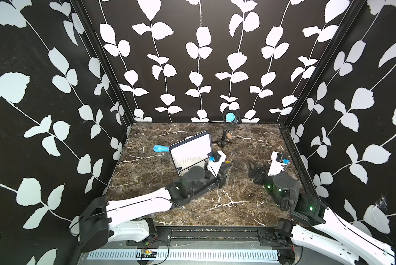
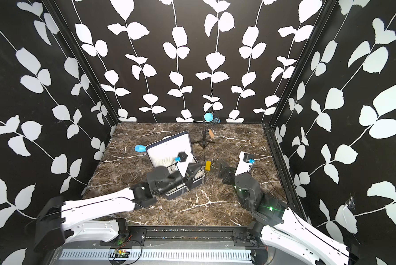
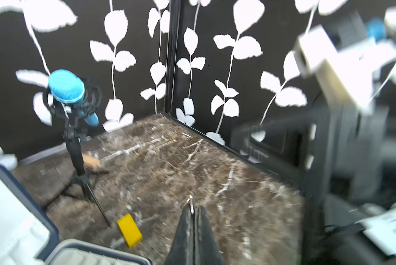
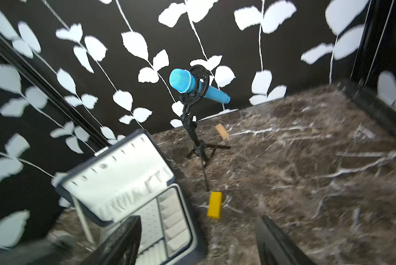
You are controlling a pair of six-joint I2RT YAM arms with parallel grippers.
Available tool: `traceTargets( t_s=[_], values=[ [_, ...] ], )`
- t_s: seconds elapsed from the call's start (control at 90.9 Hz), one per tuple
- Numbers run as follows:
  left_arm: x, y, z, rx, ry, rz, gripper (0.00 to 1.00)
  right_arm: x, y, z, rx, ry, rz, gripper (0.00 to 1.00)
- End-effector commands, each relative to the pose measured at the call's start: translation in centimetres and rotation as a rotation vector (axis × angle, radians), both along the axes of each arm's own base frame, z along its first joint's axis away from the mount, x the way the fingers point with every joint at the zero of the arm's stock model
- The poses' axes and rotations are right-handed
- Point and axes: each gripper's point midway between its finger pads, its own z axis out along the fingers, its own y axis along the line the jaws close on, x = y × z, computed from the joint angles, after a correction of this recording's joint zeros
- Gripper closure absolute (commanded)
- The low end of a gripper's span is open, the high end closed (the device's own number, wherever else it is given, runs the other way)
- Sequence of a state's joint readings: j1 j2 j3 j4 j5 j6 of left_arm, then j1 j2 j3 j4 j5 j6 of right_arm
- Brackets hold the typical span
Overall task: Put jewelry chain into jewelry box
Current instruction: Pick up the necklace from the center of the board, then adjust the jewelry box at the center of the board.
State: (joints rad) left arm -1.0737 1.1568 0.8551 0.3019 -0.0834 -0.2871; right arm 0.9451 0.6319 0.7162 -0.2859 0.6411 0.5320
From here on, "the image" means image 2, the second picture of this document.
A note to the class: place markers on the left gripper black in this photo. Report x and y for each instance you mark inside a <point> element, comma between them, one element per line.
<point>194,166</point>

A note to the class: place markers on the blue cylindrical tool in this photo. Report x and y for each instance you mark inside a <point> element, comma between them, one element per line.
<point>140,148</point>

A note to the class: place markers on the white perforated cable duct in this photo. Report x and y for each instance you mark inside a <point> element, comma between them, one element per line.
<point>159,255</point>

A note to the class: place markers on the yellow block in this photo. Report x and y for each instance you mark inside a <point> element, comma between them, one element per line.
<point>208,166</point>

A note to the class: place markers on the small wooden block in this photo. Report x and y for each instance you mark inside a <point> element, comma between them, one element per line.
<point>211,134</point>

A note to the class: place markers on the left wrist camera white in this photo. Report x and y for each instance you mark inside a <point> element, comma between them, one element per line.
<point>183,160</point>

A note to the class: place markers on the navy jewelry box white lining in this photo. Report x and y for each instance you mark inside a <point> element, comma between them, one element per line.
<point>162,155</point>

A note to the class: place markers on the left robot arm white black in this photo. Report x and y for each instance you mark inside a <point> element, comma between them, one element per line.
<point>61,222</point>

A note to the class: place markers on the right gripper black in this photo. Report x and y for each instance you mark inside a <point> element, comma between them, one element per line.
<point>228,171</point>

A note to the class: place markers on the small green circuit board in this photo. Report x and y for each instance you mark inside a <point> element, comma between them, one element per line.
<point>121,254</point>

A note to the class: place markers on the blue microphone on tripod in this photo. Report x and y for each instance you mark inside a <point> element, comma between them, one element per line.
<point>209,118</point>

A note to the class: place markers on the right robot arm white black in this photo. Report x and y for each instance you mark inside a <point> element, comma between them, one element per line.
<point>275,224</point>

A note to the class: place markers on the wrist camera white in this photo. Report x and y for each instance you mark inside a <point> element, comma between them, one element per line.
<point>183,160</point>
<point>246,162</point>

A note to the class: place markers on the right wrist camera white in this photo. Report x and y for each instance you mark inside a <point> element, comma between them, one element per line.
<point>246,162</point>

